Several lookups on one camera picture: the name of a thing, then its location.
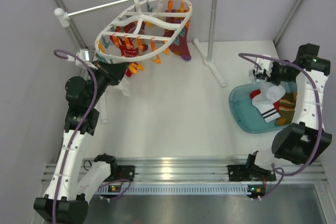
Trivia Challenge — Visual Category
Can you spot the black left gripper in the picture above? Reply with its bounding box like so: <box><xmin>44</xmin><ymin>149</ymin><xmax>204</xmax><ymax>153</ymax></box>
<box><xmin>86</xmin><ymin>59</ymin><xmax>129</xmax><ymax>108</ymax></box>

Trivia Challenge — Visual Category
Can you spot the white sock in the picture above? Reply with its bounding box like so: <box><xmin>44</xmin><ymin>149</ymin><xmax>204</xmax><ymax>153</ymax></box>
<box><xmin>251</xmin><ymin>81</ymin><xmax>286</xmax><ymax>123</ymax></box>
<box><xmin>116</xmin><ymin>78</ymin><xmax>131</xmax><ymax>97</ymax></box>

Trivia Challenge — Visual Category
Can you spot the white oval clip hanger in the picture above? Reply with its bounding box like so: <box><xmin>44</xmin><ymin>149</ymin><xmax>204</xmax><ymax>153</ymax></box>
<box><xmin>95</xmin><ymin>0</ymin><xmax>193</xmax><ymax>63</ymax></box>

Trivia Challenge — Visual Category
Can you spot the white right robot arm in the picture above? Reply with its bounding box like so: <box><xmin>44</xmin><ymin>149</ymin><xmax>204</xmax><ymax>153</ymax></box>
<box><xmin>239</xmin><ymin>44</ymin><xmax>332</xmax><ymax>180</ymax></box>

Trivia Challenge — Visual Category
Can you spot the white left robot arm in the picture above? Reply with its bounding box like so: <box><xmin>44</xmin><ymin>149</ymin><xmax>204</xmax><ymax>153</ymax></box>
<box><xmin>34</xmin><ymin>61</ymin><xmax>128</xmax><ymax>223</ymax></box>

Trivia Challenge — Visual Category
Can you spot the hanging white sock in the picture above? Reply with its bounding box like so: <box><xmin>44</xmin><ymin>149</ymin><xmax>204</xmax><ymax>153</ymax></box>
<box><xmin>116</xmin><ymin>78</ymin><xmax>131</xmax><ymax>97</ymax></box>

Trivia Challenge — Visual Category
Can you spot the green orange striped sock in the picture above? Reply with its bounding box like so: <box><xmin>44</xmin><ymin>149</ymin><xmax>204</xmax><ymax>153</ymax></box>
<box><xmin>276</xmin><ymin>91</ymin><xmax>297</xmax><ymax>126</ymax></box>

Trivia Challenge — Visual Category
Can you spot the red sock in basket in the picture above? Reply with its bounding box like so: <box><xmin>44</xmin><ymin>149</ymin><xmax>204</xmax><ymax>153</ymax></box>
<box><xmin>249</xmin><ymin>89</ymin><xmax>261</xmax><ymax>99</ymax></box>

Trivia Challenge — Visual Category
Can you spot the red patterned sock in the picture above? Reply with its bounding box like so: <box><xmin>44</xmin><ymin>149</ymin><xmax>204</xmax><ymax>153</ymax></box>
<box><xmin>115</xmin><ymin>22</ymin><xmax>148</xmax><ymax>77</ymax></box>

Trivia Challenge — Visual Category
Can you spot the teal plastic basket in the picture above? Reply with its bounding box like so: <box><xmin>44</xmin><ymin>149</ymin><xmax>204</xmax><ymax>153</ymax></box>
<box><xmin>229</xmin><ymin>81</ymin><xmax>287</xmax><ymax>134</ymax></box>

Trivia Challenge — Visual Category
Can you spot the silver clothes rack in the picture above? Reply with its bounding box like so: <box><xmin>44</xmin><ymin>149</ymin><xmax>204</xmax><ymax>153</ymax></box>
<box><xmin>54</xmin><ymin>0</ymin><xmax>227</xmax><ymax>87</ymax></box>

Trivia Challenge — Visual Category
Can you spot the maroon purple-toed sock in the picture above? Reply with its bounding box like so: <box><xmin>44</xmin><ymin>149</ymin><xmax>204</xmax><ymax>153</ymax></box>
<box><xmin>164</xmin><ymin>17</ymin><xmax>192</xmax><ymax>61</ymax></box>

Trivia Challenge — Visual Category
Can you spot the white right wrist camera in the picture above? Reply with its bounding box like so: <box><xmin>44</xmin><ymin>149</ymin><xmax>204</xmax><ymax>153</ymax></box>
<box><xmin>249</xmin><ymin>57</ymin><xmax>273</xmax><ymax>83</ymax></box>

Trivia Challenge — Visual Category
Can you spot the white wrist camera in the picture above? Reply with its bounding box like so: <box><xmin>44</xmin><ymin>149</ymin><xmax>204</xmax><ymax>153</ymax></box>
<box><xmin>249</xmin><ymin>57</ymin><xmax>273</xmax><ymax>83</ymax></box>
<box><xmin>67</xmin><ymin>49</ymin><xmax>98</xmax><ymax>70</ymax></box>

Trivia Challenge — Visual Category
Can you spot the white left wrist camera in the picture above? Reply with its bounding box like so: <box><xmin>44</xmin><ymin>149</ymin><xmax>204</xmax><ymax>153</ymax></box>
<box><xmin>67</xmin><ymin>49</ymin><xmax>98</xmax><ymax>70</ymax></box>

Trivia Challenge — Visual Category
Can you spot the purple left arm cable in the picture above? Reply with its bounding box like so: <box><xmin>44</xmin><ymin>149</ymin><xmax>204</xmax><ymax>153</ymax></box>
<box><xmin>54</xmin><ymin>49</ymin><xmax>99</xmax><ymax>223</ymax></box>

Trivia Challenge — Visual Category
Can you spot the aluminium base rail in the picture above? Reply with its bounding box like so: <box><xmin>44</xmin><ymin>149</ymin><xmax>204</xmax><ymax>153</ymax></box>
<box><xmin>94</xmin><ymin>158</ymin><xmax>327</xmax><ymax>197</ymax></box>

